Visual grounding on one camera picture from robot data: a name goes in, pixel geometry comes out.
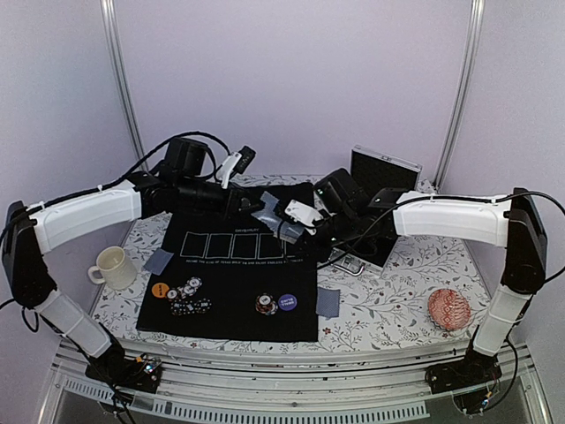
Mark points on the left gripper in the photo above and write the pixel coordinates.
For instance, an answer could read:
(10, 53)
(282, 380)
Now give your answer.
(233, 203)

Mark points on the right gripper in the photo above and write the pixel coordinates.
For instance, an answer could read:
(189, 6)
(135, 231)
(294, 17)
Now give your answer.
(327, 251)

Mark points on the dealt blue card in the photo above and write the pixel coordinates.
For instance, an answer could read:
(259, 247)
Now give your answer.
(328, 303)
(158, 261)
(267, 215)

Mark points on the purple small blind button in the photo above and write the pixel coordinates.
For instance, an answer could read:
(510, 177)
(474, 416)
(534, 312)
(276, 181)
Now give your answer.
(287, 302)

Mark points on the orange black poker chip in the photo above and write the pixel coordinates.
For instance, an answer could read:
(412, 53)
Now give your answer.
(266, 305)

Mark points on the black white chip stack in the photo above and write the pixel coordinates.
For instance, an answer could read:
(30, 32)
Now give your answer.
(183, 299)

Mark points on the orange big blind button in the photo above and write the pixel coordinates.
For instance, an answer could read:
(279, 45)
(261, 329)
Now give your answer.
(160, 290)

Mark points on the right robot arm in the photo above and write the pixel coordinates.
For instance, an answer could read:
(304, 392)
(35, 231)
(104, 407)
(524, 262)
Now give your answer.
(512, 222)

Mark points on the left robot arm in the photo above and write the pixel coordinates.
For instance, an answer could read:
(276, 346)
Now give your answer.
(176, 184)

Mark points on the aluminium poker chip case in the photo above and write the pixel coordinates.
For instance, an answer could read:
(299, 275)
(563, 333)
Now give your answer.
(375, 171)

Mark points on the black poker playing mat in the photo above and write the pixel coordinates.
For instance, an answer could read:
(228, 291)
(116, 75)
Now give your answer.
(237, 259)

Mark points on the cream ceramic mug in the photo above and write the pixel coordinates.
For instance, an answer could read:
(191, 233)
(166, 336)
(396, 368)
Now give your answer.
(114, 268)

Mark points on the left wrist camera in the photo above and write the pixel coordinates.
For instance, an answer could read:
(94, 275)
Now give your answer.
(235, 163)

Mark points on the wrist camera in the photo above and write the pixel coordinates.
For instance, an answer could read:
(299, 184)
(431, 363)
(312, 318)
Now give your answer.
(235, 163)
(303, 214)

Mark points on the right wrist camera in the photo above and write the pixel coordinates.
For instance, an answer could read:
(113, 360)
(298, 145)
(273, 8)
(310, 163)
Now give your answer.
(303, 214)

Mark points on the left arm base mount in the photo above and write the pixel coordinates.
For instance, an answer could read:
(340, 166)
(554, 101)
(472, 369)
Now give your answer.
(141, 374)

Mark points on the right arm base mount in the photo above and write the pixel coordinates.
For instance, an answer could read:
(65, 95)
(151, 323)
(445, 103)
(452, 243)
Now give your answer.
(475, 373)

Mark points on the left aluminium frame post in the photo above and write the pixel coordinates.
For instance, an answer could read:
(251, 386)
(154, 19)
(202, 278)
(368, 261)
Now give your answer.
(109, 21)

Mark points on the aluminium frame post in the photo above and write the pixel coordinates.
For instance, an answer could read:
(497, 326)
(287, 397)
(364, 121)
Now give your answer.
(463, 87)
(109, 21)

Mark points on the right aluminium frame post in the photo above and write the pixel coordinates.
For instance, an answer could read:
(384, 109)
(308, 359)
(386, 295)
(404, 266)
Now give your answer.
(463, 87)

